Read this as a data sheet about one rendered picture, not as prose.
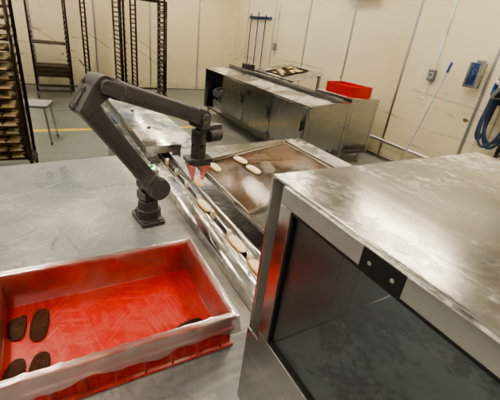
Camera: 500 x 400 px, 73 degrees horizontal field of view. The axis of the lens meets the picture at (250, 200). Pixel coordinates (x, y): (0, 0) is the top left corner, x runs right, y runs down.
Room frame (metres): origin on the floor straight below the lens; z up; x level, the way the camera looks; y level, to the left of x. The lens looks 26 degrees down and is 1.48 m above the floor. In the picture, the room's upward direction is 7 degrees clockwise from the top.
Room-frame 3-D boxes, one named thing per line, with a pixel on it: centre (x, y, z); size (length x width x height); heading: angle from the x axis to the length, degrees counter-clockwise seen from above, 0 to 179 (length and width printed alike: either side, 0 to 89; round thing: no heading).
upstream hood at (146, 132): (2.14, 0.80, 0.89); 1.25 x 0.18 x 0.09; 33
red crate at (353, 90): (4.82, -1.12, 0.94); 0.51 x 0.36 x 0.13; 37
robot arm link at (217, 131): (1.27, 0.20, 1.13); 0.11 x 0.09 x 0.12; 140
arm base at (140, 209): (1.07, 0.36, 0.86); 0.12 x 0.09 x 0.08; 38
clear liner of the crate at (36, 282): (0.57, 0.27, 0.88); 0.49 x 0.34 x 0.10; 121
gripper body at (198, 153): (1.24, 0.22, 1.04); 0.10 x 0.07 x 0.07; 123
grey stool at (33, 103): (3.89, 2.63, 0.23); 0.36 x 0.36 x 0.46; 19
